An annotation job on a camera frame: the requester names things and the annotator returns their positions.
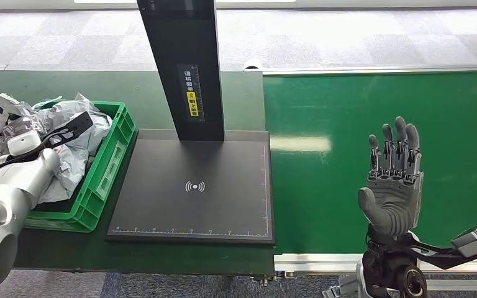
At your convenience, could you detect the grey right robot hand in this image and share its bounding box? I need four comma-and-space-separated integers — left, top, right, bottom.
358, 116, 424, 237

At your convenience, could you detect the black inbound scanner machine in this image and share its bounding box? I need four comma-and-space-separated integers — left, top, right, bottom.
106, 0, 275, 246

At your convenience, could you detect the grey crumpled package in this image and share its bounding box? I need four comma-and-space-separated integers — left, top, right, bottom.
32, 93, 113, 204

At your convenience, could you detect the green plastic crate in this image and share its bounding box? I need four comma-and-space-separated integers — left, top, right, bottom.
24, 99, 137, 234

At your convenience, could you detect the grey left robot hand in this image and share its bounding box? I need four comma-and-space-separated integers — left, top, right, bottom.
2, 117, 38, 136

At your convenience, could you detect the black camera bracket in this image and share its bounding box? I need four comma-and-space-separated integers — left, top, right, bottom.
402, 232, 477, 271
37, 111, 94, 151

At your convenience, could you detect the black left camera bracket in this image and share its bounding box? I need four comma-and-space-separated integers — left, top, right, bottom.
37, 111, 94, 151

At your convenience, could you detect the black right camera bracket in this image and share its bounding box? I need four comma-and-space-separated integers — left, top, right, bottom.
402, 232, 477, 271

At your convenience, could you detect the yellow label sticker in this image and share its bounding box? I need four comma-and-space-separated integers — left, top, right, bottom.
186, 91, 200, 119

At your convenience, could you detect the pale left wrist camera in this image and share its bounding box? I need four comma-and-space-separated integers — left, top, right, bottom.
7, 130, 43, 157

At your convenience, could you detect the green conveyor belt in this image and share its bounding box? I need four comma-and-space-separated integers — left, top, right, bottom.
243, 58, 477, 298

